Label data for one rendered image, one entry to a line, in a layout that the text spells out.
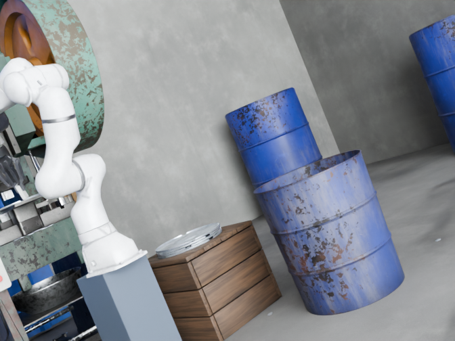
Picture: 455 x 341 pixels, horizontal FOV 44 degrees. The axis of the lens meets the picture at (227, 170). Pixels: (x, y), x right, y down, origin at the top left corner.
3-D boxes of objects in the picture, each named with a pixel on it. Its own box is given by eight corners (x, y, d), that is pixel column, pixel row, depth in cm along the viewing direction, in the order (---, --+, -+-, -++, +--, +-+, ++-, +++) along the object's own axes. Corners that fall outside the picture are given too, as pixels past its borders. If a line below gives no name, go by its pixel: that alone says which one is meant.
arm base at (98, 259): (156, 248, 186) (140, 210, 185) (112, 273, 173) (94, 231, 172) (120, 257, 202) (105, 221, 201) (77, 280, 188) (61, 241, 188)
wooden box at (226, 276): (282, 296, 234) (251, 219, 232) (221, 343, 209) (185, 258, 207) (223, 300, 264) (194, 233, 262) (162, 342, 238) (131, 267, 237)
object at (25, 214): (58, 221, 231) (45, 191, 230) (26, 235, 223) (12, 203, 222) (41, 226, 252) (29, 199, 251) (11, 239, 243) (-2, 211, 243)
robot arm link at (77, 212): (131, 211, 195) (103, 145, 193) (89, 231, 181) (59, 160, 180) (114, 217, 202) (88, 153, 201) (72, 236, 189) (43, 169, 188)
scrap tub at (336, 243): (432, 263, 202) (384, 140, 199) (362, 320, 178) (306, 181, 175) (348, 268, 236) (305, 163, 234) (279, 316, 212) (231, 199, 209)
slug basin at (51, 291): (99, 285, 249) (91, 264, 249) (27, 323, 230) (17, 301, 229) (74, 286, 277) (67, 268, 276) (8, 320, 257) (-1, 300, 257)
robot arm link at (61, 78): (6, 40, 179) (51, 34, 191) (-9, 73, 191) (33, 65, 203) (36, 90, 176) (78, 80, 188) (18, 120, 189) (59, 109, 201)
